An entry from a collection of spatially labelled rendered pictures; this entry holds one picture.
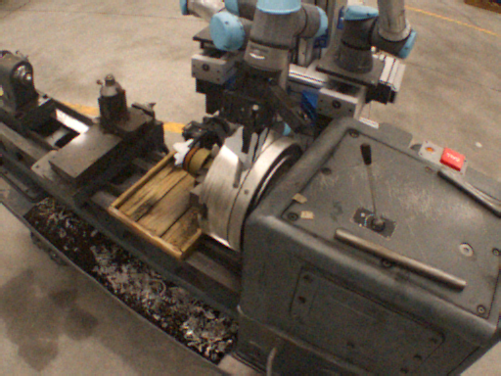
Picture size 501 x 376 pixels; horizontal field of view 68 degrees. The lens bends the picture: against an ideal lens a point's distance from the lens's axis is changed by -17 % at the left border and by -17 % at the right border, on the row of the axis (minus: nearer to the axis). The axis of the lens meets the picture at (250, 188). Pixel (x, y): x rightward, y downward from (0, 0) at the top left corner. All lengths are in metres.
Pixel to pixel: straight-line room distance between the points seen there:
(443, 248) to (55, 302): 1.91
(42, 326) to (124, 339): 0.46
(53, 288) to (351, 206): 1.80
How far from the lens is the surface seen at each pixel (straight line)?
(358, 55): 1.52
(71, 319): 2.24
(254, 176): 0.97
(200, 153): 1.17
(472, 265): 0.90
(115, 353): 2.10
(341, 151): 1.01
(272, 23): 0.76
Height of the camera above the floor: 1.89
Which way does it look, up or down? 45 degrees down
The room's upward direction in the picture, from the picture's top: 4 degrees clockwise
